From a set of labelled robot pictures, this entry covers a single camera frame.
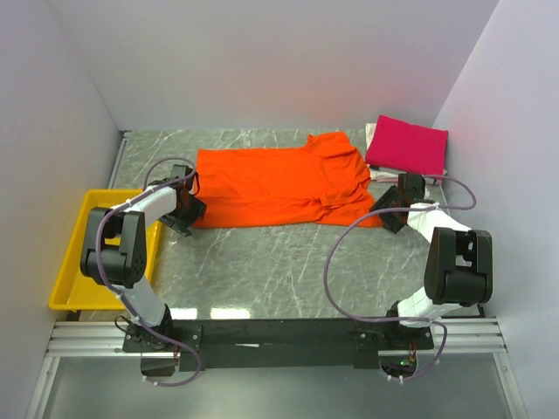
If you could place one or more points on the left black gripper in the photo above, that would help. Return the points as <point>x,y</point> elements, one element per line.
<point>198,209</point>

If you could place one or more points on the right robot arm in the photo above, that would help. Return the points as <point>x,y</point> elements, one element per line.
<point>459,266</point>

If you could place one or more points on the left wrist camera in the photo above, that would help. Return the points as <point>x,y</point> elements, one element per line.
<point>186,173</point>

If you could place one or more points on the black base beam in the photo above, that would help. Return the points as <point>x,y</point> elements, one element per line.
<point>244,343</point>

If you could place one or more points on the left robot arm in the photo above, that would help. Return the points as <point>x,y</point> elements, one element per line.
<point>114,250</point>

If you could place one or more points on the orange t shirt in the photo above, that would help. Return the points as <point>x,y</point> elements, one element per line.
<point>325,181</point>

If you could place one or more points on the folded magenta t shirt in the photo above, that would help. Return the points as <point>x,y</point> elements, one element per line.
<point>406,146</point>

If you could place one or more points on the aluminium frame rail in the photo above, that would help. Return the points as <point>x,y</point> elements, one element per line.
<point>102,339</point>

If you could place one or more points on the yellow plastic tray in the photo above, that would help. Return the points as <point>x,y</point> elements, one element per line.
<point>72,290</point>

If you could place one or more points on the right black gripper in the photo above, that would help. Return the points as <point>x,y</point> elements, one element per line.
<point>383,202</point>

